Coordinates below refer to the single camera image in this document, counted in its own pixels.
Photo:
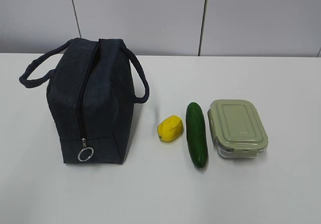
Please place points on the green lid glass food container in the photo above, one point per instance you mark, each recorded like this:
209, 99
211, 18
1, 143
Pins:
236, 129

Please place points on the green cucumber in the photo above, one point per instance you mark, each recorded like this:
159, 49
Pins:
196, 135

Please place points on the yellow toy lemon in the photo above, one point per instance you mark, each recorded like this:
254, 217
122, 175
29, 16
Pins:
170, 128

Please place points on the dark blue lunch bag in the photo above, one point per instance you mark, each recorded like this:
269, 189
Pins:
92, 89

